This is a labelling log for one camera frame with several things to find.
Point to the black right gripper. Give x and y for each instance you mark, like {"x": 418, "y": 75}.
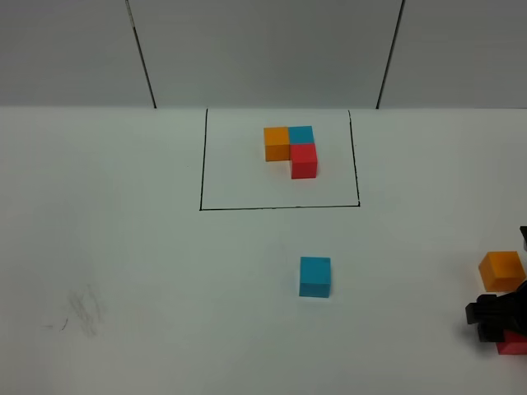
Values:
{"x": 496, "y": 314}

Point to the red template cube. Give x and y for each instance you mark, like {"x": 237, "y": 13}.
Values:
{"x": 304, "y": 161}

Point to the blue template cube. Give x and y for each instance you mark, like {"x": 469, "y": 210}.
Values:
{"x": 299, "y": 135}

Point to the orange template cube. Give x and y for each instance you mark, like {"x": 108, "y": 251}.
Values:
{"x": 276, "y": 143}

